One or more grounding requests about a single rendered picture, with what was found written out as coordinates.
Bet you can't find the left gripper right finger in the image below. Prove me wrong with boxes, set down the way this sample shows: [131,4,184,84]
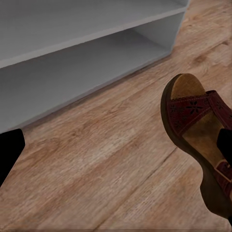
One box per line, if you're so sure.
[217,128,232,167]

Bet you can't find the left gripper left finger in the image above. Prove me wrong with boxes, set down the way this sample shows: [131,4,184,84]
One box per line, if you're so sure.
[0,129,25,187]

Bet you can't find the sandal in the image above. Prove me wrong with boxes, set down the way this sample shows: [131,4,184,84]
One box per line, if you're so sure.
[160,73,232,219]

